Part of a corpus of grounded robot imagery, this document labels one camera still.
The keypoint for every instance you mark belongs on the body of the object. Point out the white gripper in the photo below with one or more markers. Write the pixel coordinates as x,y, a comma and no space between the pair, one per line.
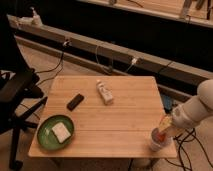
178,121

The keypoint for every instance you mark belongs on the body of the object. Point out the orange red pepper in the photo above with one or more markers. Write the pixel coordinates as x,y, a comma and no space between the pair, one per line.
161,136

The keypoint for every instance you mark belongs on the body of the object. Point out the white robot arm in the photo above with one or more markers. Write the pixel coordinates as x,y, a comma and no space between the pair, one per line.
190,113

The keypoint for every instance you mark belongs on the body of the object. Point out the wooden table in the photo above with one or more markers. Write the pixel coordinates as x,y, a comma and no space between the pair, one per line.
119,130

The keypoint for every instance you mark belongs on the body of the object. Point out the white tube bottle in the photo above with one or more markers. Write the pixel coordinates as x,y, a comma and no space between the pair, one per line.
105,94

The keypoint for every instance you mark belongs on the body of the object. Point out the black rectangular remote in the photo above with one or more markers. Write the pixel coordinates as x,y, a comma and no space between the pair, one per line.
75,102

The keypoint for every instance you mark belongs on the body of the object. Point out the white sponge block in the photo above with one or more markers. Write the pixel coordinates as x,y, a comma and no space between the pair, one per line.
61,132

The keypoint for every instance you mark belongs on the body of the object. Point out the green plate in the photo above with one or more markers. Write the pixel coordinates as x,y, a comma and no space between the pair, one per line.
45,136

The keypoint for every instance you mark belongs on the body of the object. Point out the black office chair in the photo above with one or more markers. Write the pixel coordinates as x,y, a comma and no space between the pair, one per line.
17,82

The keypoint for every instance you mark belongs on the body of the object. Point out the long wooden beam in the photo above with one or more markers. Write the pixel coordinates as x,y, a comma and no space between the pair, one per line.
147,62

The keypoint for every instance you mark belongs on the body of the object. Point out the white spray bottle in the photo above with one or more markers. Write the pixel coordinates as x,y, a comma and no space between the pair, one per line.
35,19

